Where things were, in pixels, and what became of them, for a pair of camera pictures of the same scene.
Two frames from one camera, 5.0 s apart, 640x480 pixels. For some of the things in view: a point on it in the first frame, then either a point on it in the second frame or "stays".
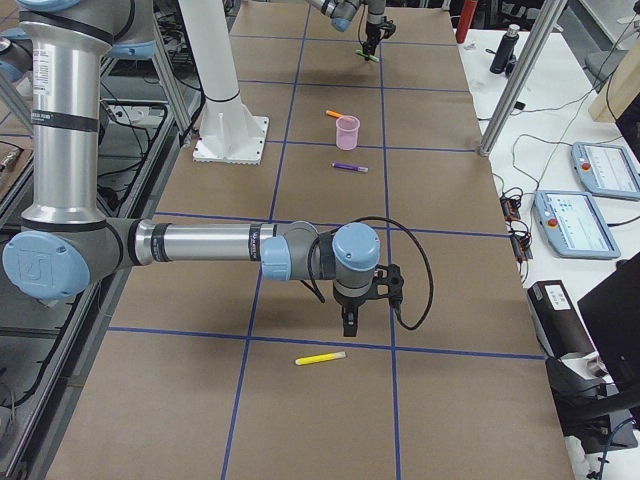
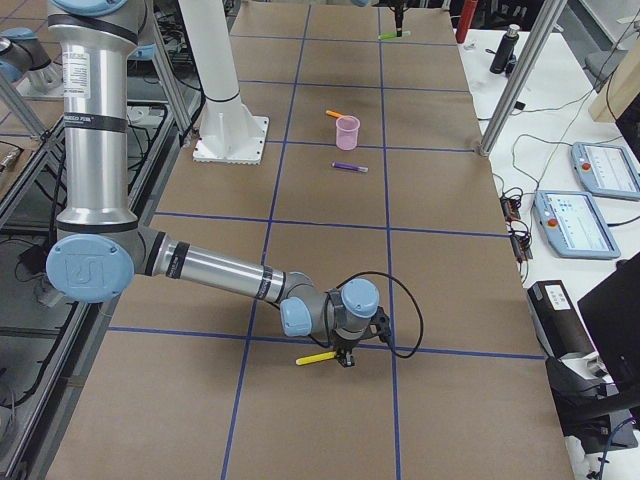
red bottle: x=466 y=15 stays
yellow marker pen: x=321 y=357 stays
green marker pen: x=368 y=55 → x=392 y=35
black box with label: x=559 y=327 stays
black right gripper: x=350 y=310 → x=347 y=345
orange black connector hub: x=510 y=208 stays
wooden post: x=620 y=90 stays
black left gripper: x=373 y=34 → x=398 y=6
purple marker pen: x=351 y=167 stays
